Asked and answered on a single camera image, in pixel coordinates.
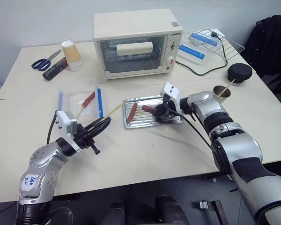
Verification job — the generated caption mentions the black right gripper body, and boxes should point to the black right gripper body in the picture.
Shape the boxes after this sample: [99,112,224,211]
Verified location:
[161,95,178,118]

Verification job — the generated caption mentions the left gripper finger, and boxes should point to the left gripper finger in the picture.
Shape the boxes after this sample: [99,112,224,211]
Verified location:
[84,116,112,133]
[88,121,111,140]

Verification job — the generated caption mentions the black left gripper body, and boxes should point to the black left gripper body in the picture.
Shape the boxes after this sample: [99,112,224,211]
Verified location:
[73,123,101,156]

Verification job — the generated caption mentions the long wooden skewer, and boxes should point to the long wooden skewer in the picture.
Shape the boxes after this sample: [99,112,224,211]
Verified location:
[100,100,126,121]

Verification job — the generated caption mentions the silver metal baking tray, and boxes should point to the silver metal baking tray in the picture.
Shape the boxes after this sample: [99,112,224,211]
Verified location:
[121,94,184,130]

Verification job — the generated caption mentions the steel cup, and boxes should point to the steel cup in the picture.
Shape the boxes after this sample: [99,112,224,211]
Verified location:
[213,85,232,105]

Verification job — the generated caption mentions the clear plastic zip bag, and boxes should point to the clear plastic zip bag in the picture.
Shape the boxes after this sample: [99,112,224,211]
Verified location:
[58,79,106,121]

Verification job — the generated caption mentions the clear box with blue clip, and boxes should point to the clear box with blue clip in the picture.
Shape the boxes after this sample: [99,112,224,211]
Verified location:
[177,43,216,67]

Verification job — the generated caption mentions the black and red lighter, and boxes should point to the black and red lighter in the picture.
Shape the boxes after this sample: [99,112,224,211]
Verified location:
[42,56,69,81]

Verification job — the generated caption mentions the clear lid with blue clip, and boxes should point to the clear lid with blue clip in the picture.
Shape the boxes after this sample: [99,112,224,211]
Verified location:
[189,31,220,48]

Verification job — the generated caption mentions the black round lid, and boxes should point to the black round lid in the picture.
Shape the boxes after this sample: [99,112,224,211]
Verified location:
[227,63,253,84]

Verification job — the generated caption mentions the cream toaster oven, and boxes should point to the cream toaster oven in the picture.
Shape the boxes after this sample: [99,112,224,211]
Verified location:
[92,8,184,81]

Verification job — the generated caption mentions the black chair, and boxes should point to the black chair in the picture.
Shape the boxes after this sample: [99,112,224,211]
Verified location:
[241,15,281,111]

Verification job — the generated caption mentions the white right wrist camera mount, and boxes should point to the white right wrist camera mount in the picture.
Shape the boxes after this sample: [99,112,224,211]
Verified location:
[160,82,186,113]

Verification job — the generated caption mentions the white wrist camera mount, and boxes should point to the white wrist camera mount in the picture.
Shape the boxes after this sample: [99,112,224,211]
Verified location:
[55,110,81,153]
[160,82,186,113]

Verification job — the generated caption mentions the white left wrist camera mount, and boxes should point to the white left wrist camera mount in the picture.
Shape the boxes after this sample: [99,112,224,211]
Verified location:
[55,110,81,153]

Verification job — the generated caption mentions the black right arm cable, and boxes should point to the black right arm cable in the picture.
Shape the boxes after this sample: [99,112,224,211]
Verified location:
[163,102,213,149]

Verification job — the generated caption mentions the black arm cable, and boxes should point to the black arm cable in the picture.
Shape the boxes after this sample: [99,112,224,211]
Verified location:
[46,110,59,145]
[163,102,213,149]

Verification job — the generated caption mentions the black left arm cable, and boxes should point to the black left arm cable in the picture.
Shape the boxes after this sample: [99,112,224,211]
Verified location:
[46,110,59,145]

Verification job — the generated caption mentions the black oven power cable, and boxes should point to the black oven power cable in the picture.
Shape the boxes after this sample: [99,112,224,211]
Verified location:
[175,32,228,76]

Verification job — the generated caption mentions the blue handled scissors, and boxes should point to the blue handled scissors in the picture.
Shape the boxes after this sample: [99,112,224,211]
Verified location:
[31,49,62,72]

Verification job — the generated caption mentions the metal wire oven rack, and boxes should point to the metal wire oven rack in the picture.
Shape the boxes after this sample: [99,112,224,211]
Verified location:
[189,28,245,60]

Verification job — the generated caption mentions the black metal bracket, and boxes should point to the black metal bracket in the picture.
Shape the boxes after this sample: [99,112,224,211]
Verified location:
[192,200,230,225]

